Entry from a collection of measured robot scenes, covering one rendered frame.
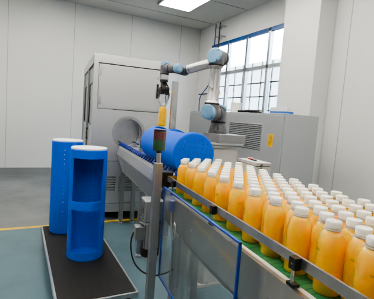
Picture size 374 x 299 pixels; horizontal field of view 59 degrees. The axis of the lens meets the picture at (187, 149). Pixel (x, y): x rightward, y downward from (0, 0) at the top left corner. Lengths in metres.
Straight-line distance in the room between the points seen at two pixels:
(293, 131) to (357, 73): 1.36
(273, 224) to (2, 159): 6.38
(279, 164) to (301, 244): 2.69
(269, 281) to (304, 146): 2.93
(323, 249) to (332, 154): 3.95
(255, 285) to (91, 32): 6.64
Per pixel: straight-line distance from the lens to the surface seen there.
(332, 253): 0.93
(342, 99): 4.81
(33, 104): 7.05
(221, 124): 2.66
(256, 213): 1.20
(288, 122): 3.69
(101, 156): 2.65
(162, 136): 1.56
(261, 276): 1.09
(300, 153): 3.85
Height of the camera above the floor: 1.32
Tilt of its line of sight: 5 degrees down
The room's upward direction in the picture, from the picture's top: 4 degrees clockwise
